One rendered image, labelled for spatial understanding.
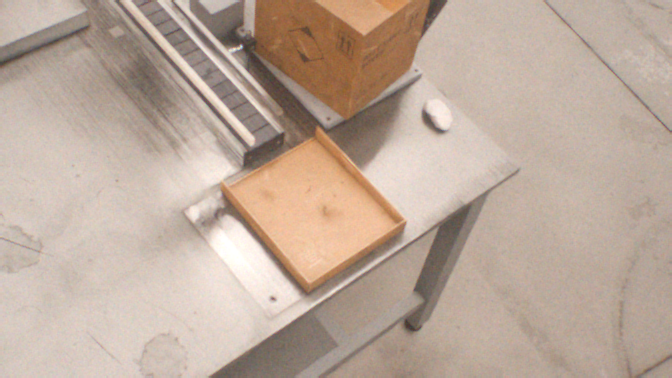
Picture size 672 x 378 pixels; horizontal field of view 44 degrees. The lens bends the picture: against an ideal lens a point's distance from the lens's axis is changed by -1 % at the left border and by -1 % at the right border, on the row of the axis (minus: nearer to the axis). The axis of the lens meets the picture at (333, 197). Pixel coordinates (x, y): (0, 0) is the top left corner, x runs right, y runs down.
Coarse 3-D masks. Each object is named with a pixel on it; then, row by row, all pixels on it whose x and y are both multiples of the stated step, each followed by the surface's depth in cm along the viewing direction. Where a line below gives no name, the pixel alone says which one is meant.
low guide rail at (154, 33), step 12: (120, 0) 196; (132, 12) 194; (144, 24) 192; (156, 36) 189; (168, 48) 188; (180, 60) 186; (192, 72) 184; (204, 84) 183; (216, 96) 181; (216, 108) 182; (228, 120) 179; (240, 132) 177; (252, 144) 177
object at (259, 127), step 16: (144, 0) 200; (160, 16) 198; (144, 32) 194; (160, 32) 195; (176, 32) 195; (160, 48) 192; (176, 48) 193; (192, 48) 193; (176, 64) 190; (192, 64) 190; (208, 64) 191; (208, 80) 188; (224, 80) 189; (224, 96) 186; (240, 96) 187; (240, 112) 184; (256, 112) 185; (256, 128) 182; (272, 128) 183; (256, 144) 180
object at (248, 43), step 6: (246, 36) 183; (252, 36) 185; (240, 42) 185; (246, 42) 184; (252, 42) 184; (234, 48) 184; (240, 48) 184; (246, 48) 184; (252, 48) 185; (246, 54) 188; (246, 60) 189; (246, 66) 191
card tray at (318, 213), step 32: (320, 128) 185; (288, 160) 184; (320, 160) 185; (224, 192) 176; (256, 192) 178; (288, 192) 179; (320, 192) 180; (352, 192) 181; (256, 224) 170; (288, 224) 175; (320, 224) 175; (352, 224) 176; (384, 224) 177; (288, 256) 170; (320, 256) 171; (352, 256) 168
